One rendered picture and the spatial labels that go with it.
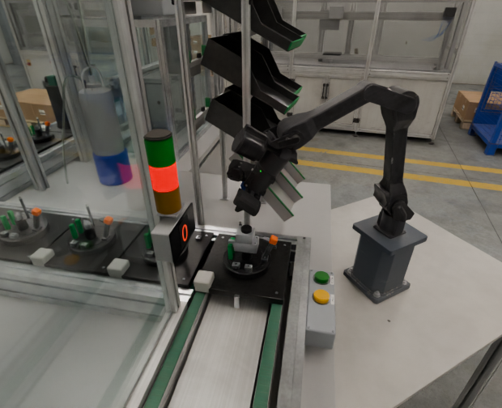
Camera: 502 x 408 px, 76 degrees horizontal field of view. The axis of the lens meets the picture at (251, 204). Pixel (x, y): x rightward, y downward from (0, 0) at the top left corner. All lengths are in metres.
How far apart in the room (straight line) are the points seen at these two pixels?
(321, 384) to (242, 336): 0.21
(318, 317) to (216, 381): 0.28
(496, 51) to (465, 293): 8.67
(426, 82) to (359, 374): 4.27
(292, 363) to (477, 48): 9.12
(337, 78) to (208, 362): 4.31
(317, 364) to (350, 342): 0.11
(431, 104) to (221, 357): 4.47
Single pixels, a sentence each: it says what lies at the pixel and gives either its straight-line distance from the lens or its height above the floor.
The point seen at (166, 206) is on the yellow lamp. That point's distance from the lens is 0.64.
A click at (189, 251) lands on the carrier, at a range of 1.01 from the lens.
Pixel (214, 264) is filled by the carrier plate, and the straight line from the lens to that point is 0.96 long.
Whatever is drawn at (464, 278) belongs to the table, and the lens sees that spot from 1.27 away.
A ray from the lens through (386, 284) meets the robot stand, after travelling 1.04.
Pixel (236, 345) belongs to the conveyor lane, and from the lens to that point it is 0.84.
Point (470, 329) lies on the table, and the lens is 1.11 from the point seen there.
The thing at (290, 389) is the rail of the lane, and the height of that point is 0.95.
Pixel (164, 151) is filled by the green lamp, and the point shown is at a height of 1.39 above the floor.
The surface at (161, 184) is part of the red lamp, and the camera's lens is 0.62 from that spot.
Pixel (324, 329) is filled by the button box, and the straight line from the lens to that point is 0.83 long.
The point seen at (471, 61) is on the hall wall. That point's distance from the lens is 9.57.
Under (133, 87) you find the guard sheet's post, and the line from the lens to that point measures 0.58.
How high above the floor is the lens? 1.61
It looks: 32 degrees down
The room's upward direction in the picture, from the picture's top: straight up
